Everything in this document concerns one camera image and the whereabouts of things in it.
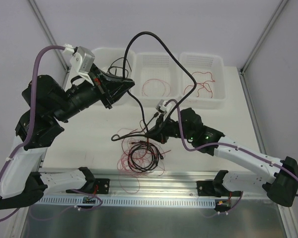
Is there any long black usb cable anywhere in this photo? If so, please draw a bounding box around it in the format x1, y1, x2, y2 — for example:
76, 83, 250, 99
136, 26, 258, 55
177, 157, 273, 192
108, 57, 132, 80

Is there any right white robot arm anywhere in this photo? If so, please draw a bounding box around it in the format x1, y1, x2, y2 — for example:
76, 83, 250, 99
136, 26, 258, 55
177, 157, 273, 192
146, 108, 298, 207

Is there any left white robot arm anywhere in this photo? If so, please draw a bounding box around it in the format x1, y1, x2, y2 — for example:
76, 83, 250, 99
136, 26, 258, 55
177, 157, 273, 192
0, 65, 135, 210

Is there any solid white plastic bin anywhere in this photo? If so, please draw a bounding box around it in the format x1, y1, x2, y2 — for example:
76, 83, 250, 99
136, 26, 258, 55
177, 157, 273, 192
90, 47, 136, 105

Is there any middle white perforated basket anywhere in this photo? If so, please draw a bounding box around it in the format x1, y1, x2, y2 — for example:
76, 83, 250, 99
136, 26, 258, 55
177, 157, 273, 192
132, 52, 179, 108

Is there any white perforated basket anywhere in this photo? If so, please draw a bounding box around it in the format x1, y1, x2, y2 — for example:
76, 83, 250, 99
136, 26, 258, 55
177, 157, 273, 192
179, 52, 227, 110
132, 52, 179, 108

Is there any right white perforated basket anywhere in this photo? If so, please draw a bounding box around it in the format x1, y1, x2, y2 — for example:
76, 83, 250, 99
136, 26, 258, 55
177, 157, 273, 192
179, 52, 227, 110

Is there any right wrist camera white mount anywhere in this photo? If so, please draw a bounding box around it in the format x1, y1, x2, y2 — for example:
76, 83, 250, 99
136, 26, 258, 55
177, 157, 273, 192
155, 99, 173, 120

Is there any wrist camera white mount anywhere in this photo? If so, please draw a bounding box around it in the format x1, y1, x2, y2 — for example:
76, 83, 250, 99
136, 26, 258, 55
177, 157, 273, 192
63, 44, 95, 84
155, 99, 173, 120

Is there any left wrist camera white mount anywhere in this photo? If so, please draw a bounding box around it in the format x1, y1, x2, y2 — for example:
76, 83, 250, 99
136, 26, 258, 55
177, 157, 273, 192
63, 44, 95, 84

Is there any thin red wire loop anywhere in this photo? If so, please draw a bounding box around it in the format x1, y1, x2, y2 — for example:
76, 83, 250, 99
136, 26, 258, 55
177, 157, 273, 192
141, 78, 172, 98

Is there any red wire in right basket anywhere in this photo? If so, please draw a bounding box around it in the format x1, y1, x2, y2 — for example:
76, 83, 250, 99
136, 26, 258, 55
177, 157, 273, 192
183, 71, 216, 102

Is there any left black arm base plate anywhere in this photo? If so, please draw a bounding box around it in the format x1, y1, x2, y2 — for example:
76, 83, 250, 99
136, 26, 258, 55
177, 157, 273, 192
94, 178, 110, 195

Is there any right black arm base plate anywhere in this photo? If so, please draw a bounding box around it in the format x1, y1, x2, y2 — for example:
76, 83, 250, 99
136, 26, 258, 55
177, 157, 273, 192
196, 180, 215, 196

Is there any aluminium mounting rail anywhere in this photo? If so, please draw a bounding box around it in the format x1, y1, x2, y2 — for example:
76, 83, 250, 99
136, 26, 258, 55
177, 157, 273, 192
38, 168, 288, 199

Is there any left aluminium frame post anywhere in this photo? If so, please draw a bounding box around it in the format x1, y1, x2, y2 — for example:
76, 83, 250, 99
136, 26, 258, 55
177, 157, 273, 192
27, 0, 70, 73

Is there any aluminium frame post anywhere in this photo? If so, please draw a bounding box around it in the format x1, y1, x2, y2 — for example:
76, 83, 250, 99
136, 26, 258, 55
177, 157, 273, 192
239, 0, 290, 75
27, 0, 70, 73

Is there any right aluminium frame post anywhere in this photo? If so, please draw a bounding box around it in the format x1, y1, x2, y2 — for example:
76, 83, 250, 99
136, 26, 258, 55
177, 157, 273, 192
239, 0, 290, 75

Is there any white slotted cable duct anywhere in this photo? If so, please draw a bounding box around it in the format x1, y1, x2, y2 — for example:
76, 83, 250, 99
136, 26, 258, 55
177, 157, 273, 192
37, 195, 216, 209

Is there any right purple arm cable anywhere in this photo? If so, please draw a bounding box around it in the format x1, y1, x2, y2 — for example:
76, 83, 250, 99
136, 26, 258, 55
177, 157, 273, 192
167, 99, 298, 198

